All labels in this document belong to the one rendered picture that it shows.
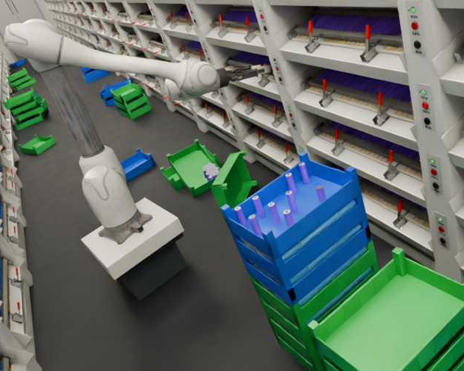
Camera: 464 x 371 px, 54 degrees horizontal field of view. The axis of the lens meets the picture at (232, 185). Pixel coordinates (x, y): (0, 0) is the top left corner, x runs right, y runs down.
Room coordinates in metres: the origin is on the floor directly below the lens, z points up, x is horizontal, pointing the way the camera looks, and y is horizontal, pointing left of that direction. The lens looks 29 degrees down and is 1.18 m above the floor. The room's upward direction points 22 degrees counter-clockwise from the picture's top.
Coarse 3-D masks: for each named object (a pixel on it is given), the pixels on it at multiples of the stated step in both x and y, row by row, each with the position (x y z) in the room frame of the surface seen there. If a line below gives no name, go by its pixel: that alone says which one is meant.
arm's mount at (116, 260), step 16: (144, 208) 1.74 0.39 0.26; (160, 208) 1.69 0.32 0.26; (160, 224) 1.56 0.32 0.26; (176, 224) 1.54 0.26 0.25; (96, 240) 1.64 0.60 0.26; (128, 240) 1.54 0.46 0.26; (144, 240) 1.49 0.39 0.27; (160, 240) 1.51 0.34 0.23; (96, 256) 1.52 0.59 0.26; (112, 256) 1.47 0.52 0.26; (128, 256) 1.45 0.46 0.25; (144, 256) 1.47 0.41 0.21; (112, 272) 1.41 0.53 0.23
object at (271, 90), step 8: (224, 56) 2.27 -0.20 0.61; (232, 56) 2.28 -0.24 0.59; (216, 64) 2.26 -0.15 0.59; (224, 64) 2.26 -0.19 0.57; (248, 80) 1.97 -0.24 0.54; (256, 80) 1.92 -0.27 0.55; (248, 88) 1.98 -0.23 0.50; (256, 88) 1.88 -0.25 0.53; (264, 88) 1.80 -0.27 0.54; (272, 88) 1.76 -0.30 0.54; (272, 96) 1.77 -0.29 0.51; (280, 96) 1.69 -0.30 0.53
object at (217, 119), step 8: (200, 104) 2.95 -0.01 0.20; (208, 104) 2.88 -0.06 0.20; (200, 112) 2.91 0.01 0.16; (208, 112) 2.77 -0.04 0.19; (216, 112) 2.76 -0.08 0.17; (224, 112) 2.51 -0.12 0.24; (208, 120) 2.73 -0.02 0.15; (216, 120) 2.66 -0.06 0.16; (224, 120) 2.51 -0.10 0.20; (224, 128) 2.51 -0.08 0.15; (232, 136) 2.43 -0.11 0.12
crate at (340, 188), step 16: (304, 160) 1.12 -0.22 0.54; (320, 176) 1.09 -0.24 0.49; (336, 176) 1.03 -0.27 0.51; (352, 176) 0.95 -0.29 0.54; (256, 192) 1.07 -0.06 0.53; (272, 192) 1.08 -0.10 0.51; (304, 192) 1.06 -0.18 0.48; (336, 192) 0.93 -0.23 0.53; (352, 192) 0.95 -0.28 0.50; (224, 208) 1.01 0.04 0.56; (288, 208) 1.01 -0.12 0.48; (304, 208) 0.99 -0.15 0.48; (320, 208) 0.91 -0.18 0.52; (336, 208) 0.92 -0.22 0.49; (272, 224) 0.98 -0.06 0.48; (304, 224) 0.88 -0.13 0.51; (320, 224) 0.90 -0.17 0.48; (256, 240) 0.89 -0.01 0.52; (272, 240) 0.84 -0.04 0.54; (288, 240) 0.86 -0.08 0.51; (272, 256) 0.85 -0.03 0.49
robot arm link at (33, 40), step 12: (12, 24) 1.70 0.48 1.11; (24, 24) 1.71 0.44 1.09; (36, 24) 1.74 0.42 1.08; (12, 36) 1.67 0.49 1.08; (24, 36) 1.67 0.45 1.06; (36, 36) 1.67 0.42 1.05; (48, 36) 1.68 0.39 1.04; (60, 36) 1.71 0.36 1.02; (12, 48) 1.68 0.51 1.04; (24, 48) 1.66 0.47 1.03; (36, 48) 1.66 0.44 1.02; (48, 48) 1.66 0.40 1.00; (48, 60) 1.68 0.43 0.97
